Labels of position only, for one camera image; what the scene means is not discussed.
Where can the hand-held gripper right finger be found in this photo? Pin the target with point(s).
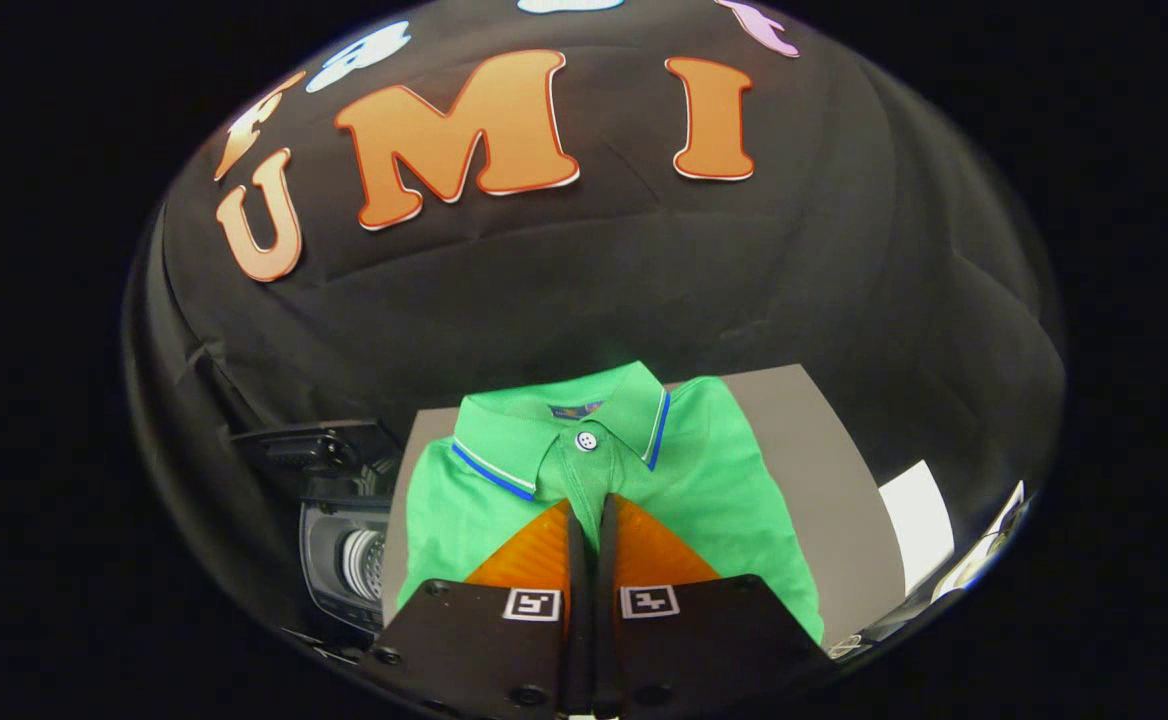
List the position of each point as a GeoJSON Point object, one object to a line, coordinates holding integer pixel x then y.
{"type": "Point", "coordinates": [606, 640]}

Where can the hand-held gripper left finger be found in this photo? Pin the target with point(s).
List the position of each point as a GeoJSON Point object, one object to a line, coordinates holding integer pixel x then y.
{"type": "Point", "coordinates": [578, 640]}

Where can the green polo shirt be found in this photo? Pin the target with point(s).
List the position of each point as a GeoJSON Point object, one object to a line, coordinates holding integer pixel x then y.
{"type": "Point", "coordinates": [724, 470]}

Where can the dark washing machine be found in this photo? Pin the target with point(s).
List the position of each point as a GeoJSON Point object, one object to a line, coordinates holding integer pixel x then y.
{"type": "Point", "coordinates": [359, 565]}

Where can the white board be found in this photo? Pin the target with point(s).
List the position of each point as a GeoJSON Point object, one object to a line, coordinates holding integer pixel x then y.
{"type": "Point", "coordinates": [919, 525]}

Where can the black backdrop cloth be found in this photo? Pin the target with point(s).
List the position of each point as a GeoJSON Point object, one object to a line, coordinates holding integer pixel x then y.
{"type": "Point", "coordinates": [594, 290]}

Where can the white printed sheet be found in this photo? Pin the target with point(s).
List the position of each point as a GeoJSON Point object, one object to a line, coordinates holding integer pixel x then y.
{"type": "Point", "coordinates": [974, 565]}

